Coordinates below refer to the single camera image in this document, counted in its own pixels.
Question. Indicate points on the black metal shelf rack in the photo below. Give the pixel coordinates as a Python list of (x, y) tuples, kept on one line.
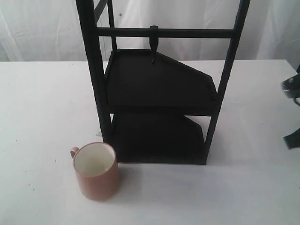
[(163, 113)]

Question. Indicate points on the terracotta ceramic mug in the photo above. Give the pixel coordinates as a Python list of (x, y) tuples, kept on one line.
[(96, 170)]

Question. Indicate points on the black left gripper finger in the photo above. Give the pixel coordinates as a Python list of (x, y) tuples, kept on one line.
[(293, 140)]

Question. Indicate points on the white backdrop curtain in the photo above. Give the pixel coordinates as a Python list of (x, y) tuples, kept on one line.
[(49, 30)]

